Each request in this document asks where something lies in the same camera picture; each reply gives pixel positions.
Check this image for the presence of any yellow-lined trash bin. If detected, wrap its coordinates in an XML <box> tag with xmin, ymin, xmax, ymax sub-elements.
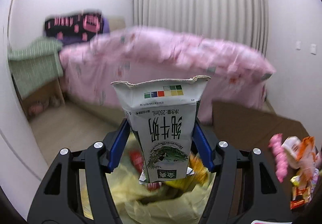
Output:
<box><xmin>80</xmin><ymin>148</ymin><xmax>217</xmax><ymax>224</ymax></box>

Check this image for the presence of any white wall socket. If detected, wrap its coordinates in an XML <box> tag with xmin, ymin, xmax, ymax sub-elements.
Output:
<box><xmin>310</xmin><ymin>44</ymin><xmax>317</xmax><ymax>55</ymax></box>

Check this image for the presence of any gold snack wrapper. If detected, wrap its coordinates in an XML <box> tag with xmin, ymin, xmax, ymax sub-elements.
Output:
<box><xmin>290</xmin><ymin>174</ymin><xmax>312</xmax><ymax>210</ymax></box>

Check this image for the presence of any orange snack bag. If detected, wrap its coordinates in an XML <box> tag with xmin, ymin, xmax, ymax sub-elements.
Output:
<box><xmin>282</xmin><ymin>136</ymin><xmax>321</xmax><ymax>182</ymax></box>

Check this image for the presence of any pink caterpillar toy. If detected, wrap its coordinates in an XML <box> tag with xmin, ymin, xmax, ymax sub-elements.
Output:
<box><xmin>268</xmin><ymin>134</ymin><xmax>289</xmax><ymax>183</ymax></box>

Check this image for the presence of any green checkered nightstand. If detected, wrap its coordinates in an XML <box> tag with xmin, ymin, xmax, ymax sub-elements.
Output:
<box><xmin>8</xmin><ymin>37</ymin><xmax>64</xmax><ymax>119</ymax></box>

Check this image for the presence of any white wall switch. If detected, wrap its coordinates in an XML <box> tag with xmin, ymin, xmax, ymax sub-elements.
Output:
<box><xmin>296</xmin><ymin>41</ymin><xmax>301</xmax><ymax>50</ymax></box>

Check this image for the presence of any red snack wrapper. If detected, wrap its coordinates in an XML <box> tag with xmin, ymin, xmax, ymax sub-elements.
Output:
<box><xmin>129</xmin><ymin>150</ymin><xmax>144</xmax><ymax>174</ymax></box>

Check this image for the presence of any brown cloth table cover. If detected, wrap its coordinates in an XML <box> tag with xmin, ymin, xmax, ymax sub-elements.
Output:
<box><xmin>211</xmin><ymin>100</ymin><xmax>322</xmax><ymax>214</ymax></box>

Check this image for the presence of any black pink pillow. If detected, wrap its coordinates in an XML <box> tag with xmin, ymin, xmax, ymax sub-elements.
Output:
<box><xmin>44</xmin><ymin>11</ymin><xmax>110</xmax><ymax>46</ymax></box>

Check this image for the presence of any pink floral bed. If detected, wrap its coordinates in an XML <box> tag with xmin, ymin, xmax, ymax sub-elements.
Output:
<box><xmin>59</xmin><ymin>26</ymin><xmax>275</xmax><ymax>124</ymax></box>

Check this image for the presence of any green white milk carton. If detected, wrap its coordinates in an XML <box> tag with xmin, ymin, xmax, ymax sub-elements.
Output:
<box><xmin>112</xmin><ymin>75</ymin><xmax>210</xmax><ymax>183</ymax></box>

